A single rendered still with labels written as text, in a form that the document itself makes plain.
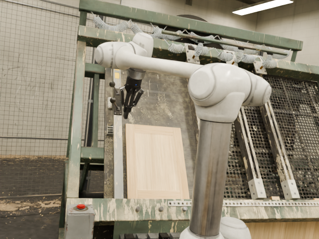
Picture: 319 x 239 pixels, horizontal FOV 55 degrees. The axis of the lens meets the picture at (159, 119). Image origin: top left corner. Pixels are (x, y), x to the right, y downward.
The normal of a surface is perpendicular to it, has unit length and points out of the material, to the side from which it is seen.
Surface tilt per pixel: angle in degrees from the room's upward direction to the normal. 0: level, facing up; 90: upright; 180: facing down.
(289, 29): 90
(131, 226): 90
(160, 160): 54
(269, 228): 90
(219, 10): 90
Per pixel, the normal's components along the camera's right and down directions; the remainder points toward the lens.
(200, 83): -0.66, -0.08
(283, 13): -0.88, -0.07
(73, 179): 0.30, -0.50
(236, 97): 0.69, 0.23
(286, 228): 0.29, 0.11
